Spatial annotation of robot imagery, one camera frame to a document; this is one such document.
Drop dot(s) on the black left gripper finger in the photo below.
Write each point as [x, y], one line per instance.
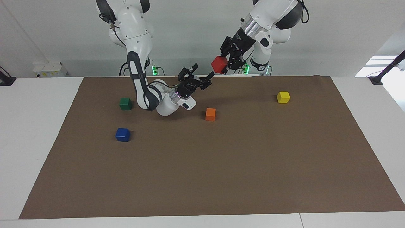
[225, 47]
[233, 65]

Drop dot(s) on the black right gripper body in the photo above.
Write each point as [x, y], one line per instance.
[187, 87]

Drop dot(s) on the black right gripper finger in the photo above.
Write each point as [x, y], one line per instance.
[187, 72]
[207, 79]

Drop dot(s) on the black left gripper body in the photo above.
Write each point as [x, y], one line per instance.
[239, 46]

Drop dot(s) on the red wooden block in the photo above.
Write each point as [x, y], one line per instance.
[219, 64]

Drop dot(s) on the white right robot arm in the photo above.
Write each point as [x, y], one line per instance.
[139, 47]

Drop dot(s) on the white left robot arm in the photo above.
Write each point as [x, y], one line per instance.
[272, 12]

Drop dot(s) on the orange wooden block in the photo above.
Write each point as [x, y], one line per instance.
[210, 114]

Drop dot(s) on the yellow wooden block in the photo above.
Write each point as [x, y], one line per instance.
[283, 97]

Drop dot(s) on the green wooden block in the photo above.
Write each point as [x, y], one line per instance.
[125, 104]

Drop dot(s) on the blue wooden block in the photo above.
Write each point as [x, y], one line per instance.
[122, 135]

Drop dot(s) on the brown table mat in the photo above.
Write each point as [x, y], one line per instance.
[221, 164]

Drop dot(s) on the white power box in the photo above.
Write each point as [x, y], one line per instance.
[50, 69]

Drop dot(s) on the black camera stand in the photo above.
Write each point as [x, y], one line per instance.
[386, 71]
[5, 79]

